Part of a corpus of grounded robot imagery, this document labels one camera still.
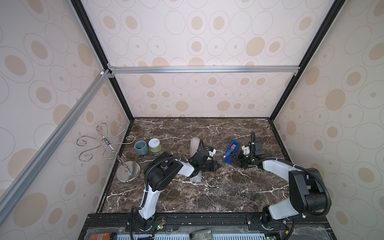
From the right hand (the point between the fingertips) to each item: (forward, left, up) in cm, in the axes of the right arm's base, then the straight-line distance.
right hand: (235, 158), depth 91 cm
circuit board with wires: (-34, +40, -4) cm, 53 cm away
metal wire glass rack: (-11, +65, -2) cm, 66 cm away
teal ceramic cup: (+6, +61, 0) cm, 61 cm away
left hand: (-6, +6, -2) cm, 8 cm away
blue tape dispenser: (+4, +2, 0) cm, 4 cm away
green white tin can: (+7, +52, +1) cm, 52 cm away
